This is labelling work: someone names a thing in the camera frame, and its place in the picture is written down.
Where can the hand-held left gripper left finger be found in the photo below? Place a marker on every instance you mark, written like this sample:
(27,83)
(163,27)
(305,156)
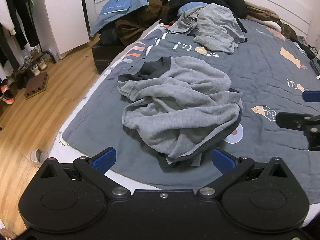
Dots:
(105,160)

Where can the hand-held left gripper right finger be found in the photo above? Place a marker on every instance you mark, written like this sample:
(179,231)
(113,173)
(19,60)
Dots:
(223,160)

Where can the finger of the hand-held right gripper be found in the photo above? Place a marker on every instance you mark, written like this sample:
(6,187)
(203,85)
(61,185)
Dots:
(290,120)
(311,96)

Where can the grey sweatshirt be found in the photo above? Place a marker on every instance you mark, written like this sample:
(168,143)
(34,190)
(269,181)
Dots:
(180,100)

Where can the brown clothes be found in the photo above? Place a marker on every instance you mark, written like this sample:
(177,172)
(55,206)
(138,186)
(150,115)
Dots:
(140,22)

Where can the hanging dark clothes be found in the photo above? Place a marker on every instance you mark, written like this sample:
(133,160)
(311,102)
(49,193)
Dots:
(17,12)

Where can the white mattress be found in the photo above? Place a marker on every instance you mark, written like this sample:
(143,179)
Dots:
(62,150)

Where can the printed grey quilt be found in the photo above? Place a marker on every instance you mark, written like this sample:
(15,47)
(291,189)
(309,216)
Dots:
(262,67)

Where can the beige slipper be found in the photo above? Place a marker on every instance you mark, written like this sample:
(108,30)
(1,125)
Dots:
(37,156)

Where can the white pillow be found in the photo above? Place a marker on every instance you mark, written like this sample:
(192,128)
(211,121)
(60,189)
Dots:
(272,25)

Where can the black garment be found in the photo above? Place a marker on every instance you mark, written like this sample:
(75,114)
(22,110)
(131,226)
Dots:
(242,27)

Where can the folded brown blanket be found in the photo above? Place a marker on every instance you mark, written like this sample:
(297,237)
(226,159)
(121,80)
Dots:
(260,11)

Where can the brown hexagonal mat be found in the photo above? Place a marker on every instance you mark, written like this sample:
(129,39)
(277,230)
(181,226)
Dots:
(37,85)

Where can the dark storage box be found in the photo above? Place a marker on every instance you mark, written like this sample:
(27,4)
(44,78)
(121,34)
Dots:
(102,53)

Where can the white sneaker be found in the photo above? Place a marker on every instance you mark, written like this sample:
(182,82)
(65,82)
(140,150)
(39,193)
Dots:
(42,64)

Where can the orange black sneaker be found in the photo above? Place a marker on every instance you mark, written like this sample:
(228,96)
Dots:
(7,95)

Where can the light grey t-shirt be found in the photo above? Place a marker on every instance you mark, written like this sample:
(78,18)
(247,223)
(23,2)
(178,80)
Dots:
(215,27)

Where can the white wardrobe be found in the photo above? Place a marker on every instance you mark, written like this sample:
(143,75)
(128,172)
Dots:
(65,17)

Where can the light blue shirt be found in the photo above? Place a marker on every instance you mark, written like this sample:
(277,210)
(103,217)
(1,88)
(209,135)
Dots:
(191,7)

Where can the blue printed cloth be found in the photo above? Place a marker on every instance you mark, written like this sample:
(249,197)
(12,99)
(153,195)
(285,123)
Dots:
(117,7)

